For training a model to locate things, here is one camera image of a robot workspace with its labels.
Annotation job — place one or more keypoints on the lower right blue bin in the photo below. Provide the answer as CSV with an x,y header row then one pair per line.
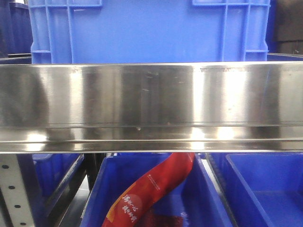
x,y
262,189

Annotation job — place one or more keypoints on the lower left blue bin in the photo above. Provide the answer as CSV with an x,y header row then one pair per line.
x,y
47,177

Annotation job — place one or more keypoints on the red snack bag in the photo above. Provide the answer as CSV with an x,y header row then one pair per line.
x,y
153,185

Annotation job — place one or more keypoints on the large blue plastic bin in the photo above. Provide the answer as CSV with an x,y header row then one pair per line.
x,y
148,31

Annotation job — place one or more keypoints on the stainless steel shelf rail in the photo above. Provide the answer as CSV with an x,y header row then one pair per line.
x,y
179,107

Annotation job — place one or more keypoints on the lower middle blue bin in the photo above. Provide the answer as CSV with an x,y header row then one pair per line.
x,y
195,203

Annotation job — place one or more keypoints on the perforated white shelf post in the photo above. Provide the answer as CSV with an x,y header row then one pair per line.
x,y
14,191

